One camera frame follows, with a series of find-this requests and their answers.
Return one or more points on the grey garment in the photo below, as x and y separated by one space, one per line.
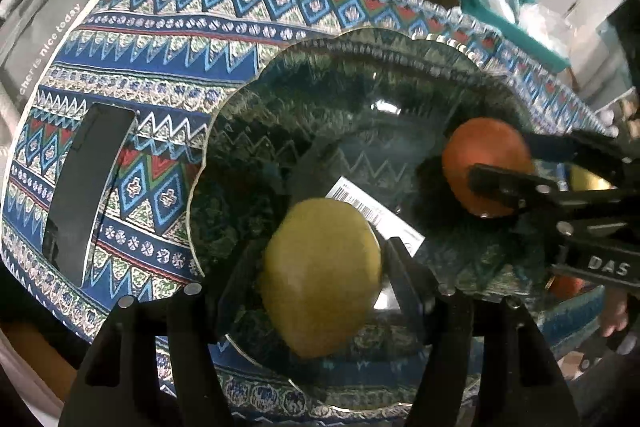
45 7

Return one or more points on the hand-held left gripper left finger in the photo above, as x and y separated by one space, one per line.
200 327

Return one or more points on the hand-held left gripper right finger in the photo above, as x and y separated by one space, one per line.
410 287

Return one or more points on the yellow-green apple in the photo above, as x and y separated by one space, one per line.
320 279

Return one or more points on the orange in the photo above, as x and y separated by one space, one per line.
482 157
565 286

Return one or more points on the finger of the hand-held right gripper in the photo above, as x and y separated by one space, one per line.
560 149
505 182

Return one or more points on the teal cardboard box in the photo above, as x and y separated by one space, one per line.
505 32

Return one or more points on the black smartphone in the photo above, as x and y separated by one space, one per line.
85 192

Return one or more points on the patterned blue tablecloth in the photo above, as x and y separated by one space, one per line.
165 57

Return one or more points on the person's right hand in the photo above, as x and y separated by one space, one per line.
612 314

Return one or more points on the clear plastic bag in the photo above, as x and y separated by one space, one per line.
547 29

